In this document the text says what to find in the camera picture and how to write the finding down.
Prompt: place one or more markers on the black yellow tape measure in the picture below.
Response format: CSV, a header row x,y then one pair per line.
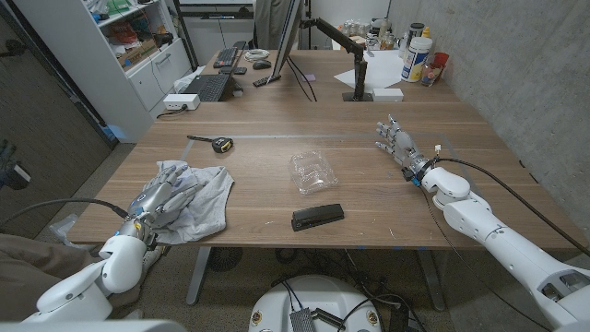
x,y
222,145

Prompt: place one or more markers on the clear plastic bag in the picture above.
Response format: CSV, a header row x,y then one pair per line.
x,y
62,228

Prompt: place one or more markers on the computer monitor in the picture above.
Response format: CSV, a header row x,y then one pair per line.
x,y
286,37

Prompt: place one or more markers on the grey shirt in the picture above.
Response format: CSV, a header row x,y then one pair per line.
x,y
209,203

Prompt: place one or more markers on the clear drinking glass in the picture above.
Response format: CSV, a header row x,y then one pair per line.
x,y
430,74

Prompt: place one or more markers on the black remote control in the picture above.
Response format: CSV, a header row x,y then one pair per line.
x,y
266,81

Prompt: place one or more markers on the black keyboard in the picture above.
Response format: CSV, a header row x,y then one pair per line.
x,y
225,57

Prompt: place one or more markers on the clear plastic clamshell container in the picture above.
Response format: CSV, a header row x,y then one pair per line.
x,y
312,173

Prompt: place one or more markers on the black stapler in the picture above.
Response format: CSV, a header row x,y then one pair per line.
x,y
318,216

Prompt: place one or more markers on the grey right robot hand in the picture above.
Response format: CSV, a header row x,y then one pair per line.
x,y
405,147

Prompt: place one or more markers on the white shelf cabinet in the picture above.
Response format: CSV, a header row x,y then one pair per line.
x,y
101,83

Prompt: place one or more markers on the black fan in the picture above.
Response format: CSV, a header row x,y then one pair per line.
x,y
224,258

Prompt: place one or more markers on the grey table leg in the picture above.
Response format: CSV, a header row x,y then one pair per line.
x,y
431,281
198,276

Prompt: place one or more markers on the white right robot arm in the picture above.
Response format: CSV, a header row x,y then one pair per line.
x,y
479,221

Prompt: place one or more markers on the white paper sheet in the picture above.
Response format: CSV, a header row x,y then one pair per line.
x,y
378,69

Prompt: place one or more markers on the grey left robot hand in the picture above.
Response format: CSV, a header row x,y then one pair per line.
x,y
154,200

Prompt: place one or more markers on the whiteboard with black frame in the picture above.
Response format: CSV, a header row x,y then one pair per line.
x,y
216,32

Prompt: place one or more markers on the cardboard box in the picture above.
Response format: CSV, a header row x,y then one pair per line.
x,y
137,53

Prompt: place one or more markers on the hanging grey jacket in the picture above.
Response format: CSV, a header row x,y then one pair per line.
x,y
272,23

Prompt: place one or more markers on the red cup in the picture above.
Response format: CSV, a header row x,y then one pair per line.
x,y
441,59

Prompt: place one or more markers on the small white box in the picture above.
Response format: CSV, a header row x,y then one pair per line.
x,y
387,94

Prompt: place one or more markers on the dark lidded bottle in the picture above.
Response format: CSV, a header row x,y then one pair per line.
x,y
415,31

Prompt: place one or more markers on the black computer mouse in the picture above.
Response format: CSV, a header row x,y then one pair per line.
x,y
261,64

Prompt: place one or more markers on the white robot torso base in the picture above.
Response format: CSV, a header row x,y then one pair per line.
x,y
318,295

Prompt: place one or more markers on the white wipes canister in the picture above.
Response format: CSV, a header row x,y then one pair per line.
x,y
416,59

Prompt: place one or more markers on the purple sticky note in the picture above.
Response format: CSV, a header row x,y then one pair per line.
x,y
309,77

